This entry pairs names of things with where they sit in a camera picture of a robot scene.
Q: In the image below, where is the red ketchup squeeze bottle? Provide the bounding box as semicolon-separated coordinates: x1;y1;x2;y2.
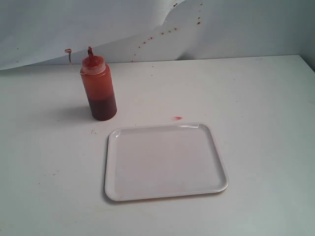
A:
80;47;117;121

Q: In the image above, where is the white rectangular plastic tray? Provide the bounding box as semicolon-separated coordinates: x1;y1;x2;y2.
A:
104;122;229;202

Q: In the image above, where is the white paper backdrop sheet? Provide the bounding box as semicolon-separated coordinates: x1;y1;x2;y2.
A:
0;0;180;70

